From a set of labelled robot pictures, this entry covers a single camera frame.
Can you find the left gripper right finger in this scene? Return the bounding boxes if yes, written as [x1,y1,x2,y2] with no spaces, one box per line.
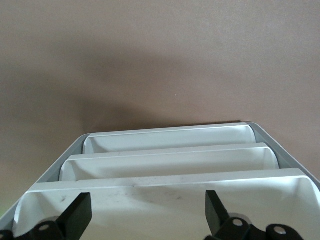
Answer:
[204,190,303,240]

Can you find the white drawer cabinet shell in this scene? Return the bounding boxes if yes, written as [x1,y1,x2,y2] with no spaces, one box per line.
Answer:
[0,121,320,240]

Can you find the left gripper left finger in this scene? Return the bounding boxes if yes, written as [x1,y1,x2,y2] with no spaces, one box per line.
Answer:
[0,191,93,240]

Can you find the white plastic drawer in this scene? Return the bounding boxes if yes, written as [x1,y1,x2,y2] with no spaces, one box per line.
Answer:
[13,167,320,240]
[83,122,256,155]
[59,142,280,182]

